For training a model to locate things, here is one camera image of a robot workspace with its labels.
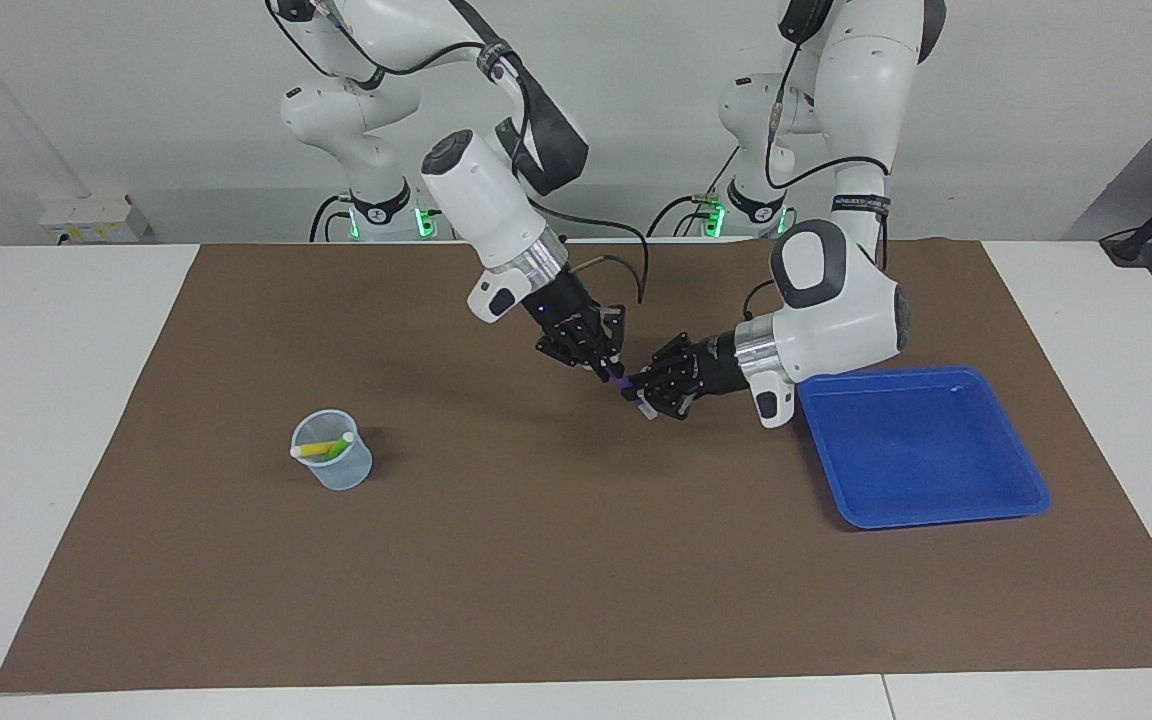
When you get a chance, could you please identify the white power strip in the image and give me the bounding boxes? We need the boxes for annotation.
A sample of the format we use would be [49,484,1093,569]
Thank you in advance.
[39,193,152,246]

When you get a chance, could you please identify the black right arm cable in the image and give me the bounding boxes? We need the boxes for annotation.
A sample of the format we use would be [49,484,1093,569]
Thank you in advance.
[266,0,649,304]

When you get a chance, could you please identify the blue plastic tray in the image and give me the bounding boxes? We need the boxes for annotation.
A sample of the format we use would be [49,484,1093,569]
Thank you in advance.
[797,365,1052,530]

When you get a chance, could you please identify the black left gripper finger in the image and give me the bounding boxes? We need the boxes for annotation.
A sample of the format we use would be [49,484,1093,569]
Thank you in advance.
[626,375,704,423]
[648,333,697,379]

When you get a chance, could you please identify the translucent plastic cup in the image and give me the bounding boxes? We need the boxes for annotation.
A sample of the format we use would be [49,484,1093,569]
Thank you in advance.
[290,408,374,492]

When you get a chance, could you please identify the purple marker pen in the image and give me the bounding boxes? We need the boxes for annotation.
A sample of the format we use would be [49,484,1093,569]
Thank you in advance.
[612,370,659,421]

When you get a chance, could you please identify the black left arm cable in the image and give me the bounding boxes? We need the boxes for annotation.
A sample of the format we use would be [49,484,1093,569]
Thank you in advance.
[741,30,897,321]

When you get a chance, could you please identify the black base cable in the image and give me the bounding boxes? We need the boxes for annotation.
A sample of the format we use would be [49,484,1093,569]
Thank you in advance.
[311,192,357,243]
[646,140,742,239]

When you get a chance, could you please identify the brown table mat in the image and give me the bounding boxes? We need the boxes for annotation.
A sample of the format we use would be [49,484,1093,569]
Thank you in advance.
[0,238,1152,694]

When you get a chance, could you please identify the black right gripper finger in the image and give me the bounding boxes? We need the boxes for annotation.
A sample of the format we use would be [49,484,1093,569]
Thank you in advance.
[595,305,629,380]
[536,335,619,387]

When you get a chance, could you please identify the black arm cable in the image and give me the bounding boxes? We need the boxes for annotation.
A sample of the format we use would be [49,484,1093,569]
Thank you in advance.
[266,0,649,304]
[741,30,897,321]

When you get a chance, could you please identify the black right arm strap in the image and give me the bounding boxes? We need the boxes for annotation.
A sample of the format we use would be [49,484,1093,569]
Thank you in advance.
[478,41,526,84]

